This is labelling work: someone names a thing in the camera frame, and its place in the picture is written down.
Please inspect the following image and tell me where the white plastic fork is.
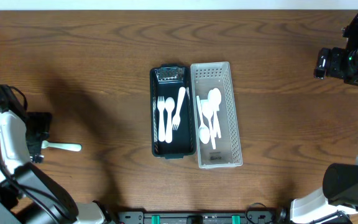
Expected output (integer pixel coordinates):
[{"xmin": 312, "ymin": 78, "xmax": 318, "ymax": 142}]
[
  {"xmin": 172, "ymin": 87, "xmax": 186, "ymax": 131},
  {"xmin": 41, "ymin": 140, "xmax": 82, "ymax": 152},
  {"xmin": 165, "ymin": 97, "xmax": 175, "ymax": 143},
  {"xmin": 157, "ymin": 96, "xmax": 165, "ymax": 142}
]

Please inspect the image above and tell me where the white plastic spoon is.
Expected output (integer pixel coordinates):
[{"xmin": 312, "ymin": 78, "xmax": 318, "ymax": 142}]
[
  {"xmin": 196, "ymin": 95, "xmax": 210, "ymax": 144},
  {"xmin": 213, "ymin": 88, "xmax": 222, "ymax": 138},
  {"xmin": 201, "ymin": 100, "xmax": 216, "ymax": 150},
  {"xmin": 207, "ymin": 89, "xmax": 220, "ymax": 138}
]

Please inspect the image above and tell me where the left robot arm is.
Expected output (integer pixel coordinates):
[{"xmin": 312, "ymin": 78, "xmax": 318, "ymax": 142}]
[{"xmin": 0, "ymin": 85, "xmax": 113, "ymax": 223}]

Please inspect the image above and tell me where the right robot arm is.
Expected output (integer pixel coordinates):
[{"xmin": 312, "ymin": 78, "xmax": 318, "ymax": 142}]
[{"xmin": 286, "ymin": 19, "xmax": 358, "ymax": 223}]

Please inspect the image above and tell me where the black plastic basket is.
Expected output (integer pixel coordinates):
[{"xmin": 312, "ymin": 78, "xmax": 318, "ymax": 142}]
[{"xmin": 150, "ymin": 64, "xmax": 196, "ymax": 159}]

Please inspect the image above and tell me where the clear plastic basket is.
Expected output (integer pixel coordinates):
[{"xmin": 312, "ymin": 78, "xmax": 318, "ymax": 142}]
[{"xmin": 190, "ymin": 62, "xmax": 242, "ymax": 169}]

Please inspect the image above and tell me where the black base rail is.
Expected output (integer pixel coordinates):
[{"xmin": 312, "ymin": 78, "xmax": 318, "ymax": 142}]
[{"xmin": 113, "ymin": 202, "xmax": 351, "ymax": 224}]

